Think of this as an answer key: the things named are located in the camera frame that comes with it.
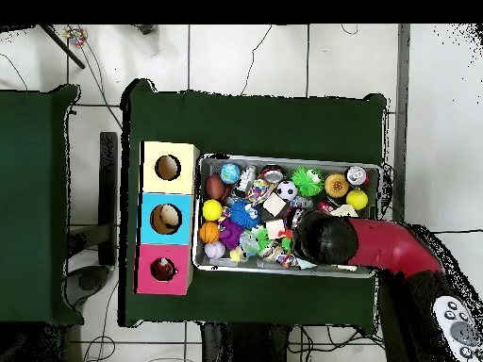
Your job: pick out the purple spiky toy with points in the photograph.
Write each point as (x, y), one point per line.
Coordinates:
(231, 233)

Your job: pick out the cream waffle cloth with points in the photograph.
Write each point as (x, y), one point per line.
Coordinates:
(344, 211)

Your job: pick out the tiger striped plush toy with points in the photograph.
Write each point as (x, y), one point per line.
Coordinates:
(163, 269)

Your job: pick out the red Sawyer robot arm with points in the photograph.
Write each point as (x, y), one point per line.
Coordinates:
(388, 245)

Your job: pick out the wooden box with three holes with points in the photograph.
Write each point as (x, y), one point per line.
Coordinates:
(151, 233)

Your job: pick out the blue spiky ball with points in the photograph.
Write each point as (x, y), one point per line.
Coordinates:
(245, 213)

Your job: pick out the brown toy football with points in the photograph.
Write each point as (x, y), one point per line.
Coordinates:
(215, 187)

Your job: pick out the blue globe ball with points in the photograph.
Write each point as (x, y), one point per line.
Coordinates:
(229, 173)

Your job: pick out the yellow ball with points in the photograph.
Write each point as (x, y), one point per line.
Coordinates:
(212, 210)

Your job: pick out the black and white soccer ball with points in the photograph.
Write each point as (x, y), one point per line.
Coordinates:
(286, 190)

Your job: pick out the orange toy basketball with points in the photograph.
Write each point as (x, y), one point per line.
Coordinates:
(208, 232)

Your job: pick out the green spiky toy with eyes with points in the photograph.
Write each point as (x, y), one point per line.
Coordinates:
(307, 181)

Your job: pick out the dark green table cloth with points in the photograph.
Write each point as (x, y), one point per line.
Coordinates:
(264, 124)

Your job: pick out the toy burger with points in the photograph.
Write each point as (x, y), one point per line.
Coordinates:
(336, 185)

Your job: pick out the silver drink can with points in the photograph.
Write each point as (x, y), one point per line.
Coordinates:
(356, 175)

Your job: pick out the person's foot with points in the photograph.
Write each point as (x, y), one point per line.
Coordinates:
(146, 28)

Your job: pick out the dark green side table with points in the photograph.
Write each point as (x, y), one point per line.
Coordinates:
(34, 226)

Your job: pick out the small colourful toy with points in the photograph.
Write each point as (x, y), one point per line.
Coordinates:
(75, 36)

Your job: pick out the black pole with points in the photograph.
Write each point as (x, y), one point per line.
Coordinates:
(62, 46)

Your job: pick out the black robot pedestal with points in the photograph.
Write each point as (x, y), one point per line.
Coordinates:
(241, 345)

